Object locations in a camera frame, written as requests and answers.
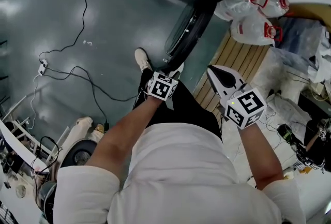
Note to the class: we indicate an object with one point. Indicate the person's black trousers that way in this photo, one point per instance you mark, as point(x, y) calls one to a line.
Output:
point(191, 111)

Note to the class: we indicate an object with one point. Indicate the white power strip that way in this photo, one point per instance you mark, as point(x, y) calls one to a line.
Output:
point(43, 67)

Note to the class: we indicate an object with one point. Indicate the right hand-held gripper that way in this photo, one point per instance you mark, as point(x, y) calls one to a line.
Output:
point(245, 109)

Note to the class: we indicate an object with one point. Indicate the wooden slatted board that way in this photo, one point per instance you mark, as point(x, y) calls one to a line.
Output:
point(240, 60)

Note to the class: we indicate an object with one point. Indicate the person's right white shoe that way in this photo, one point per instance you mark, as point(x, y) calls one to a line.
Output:
point(178, 70)

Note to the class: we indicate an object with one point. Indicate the person's white shirt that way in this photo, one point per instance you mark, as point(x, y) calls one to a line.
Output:
point(181, 179)

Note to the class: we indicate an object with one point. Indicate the person's white shoe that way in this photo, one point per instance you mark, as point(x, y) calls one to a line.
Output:
point(142, 58)
point(178, 70)

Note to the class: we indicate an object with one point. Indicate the person's right forearm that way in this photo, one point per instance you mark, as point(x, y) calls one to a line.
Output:
point(261, 155)

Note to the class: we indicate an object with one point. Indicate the round grey stool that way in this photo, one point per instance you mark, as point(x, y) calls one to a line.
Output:
point(80, 155)

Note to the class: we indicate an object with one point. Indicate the person's left forearm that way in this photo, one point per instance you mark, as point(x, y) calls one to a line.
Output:
point(121, 137)

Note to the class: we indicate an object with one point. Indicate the plastic wrapped bundle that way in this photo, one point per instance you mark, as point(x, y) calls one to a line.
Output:
point(300, 36)

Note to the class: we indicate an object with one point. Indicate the brown cardboard sheet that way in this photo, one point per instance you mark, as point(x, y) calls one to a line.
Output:
point(313, 13)

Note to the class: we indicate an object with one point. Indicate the white metal frame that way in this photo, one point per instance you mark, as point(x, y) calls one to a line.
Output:
point(23, 140)

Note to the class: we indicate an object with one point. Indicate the person's left white shoe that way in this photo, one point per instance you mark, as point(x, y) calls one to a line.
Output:
point(142, 58)

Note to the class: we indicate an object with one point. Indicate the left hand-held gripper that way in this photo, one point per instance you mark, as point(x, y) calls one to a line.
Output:
point(161, 87)

